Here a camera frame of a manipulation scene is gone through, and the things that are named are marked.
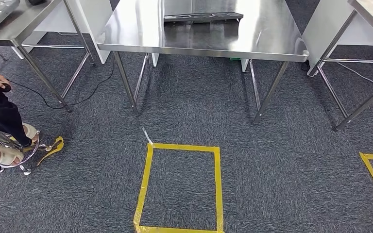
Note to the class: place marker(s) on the black handheld controller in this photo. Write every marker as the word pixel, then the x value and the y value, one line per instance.
pixel 6 88

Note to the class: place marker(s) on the chrome stool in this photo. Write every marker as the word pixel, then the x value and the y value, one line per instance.
pixel 26 171

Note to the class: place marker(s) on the white floor tape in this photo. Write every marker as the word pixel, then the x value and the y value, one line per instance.
pixel 147 135

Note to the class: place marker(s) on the green object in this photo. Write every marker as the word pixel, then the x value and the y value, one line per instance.
pixel 234 59

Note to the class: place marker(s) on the steel workbench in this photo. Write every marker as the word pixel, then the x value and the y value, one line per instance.
pixel 135 29

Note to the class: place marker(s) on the person's left hand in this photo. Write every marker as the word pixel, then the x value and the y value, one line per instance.
pixel 0 79

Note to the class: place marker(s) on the loose yellow tape scrap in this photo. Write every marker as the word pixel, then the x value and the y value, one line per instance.
pixel 50 155

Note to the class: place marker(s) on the black plastic plate part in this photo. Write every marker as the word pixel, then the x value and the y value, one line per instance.
pixel 202 16

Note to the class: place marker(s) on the black object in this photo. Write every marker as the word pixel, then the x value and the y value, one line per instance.
pixel 37 2

